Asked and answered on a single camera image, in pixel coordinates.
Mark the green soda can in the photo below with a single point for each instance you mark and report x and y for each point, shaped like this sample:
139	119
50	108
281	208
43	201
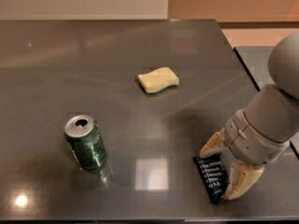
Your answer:
82	134

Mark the dark blue rxbar wrapper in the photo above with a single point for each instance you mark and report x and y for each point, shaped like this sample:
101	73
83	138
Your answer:
214	176

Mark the yellow sponge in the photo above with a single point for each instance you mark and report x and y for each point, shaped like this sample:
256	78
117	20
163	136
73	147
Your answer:
158	80

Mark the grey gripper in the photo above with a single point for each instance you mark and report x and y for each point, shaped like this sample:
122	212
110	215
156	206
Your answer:
248	142

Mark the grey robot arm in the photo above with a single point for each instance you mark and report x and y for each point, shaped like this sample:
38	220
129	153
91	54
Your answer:
260	132

